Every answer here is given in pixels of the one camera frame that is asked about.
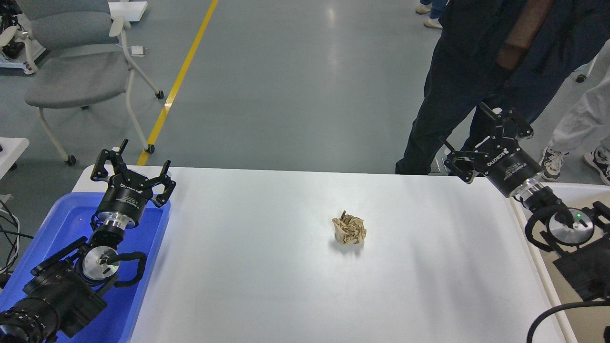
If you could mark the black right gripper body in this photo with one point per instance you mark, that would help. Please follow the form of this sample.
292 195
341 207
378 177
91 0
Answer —
510 169

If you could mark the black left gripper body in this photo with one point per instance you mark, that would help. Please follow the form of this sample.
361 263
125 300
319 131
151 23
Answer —
126 198

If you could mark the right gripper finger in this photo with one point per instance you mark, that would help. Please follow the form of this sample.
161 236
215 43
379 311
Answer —
509 127
463 164

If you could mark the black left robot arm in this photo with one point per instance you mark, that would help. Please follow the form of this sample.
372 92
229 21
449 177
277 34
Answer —
66 292

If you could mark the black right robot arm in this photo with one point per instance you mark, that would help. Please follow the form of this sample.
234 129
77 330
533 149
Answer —
579 237

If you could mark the person in dark clothes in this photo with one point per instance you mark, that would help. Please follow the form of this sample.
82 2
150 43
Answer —
503 53

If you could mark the person in white trousers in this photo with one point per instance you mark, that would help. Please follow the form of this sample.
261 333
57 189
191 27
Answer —
590 113

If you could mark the grey office chair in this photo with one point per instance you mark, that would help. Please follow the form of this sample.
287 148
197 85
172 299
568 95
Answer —
79 80

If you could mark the white side table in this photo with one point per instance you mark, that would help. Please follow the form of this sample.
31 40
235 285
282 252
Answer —
12 149

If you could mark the distant person's feet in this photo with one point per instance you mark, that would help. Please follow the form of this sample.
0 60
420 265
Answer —
434 9

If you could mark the crumpled brown paper ball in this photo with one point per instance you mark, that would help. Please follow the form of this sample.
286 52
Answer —
349 229

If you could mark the white equipment base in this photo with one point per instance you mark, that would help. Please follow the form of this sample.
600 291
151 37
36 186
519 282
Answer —
18 47

